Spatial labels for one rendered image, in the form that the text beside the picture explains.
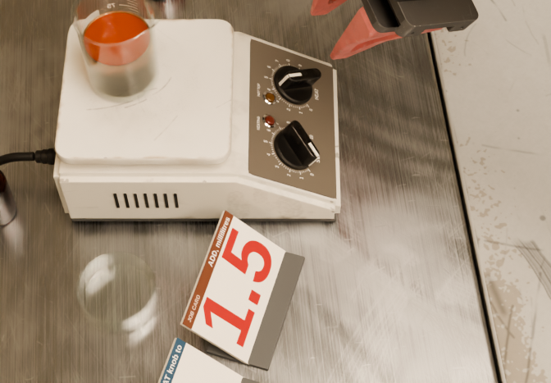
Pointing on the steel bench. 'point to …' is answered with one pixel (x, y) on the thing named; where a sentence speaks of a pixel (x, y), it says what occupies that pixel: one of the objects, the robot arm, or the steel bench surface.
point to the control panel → (271, 61)
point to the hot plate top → (155, 103)
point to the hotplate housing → (193, 178)
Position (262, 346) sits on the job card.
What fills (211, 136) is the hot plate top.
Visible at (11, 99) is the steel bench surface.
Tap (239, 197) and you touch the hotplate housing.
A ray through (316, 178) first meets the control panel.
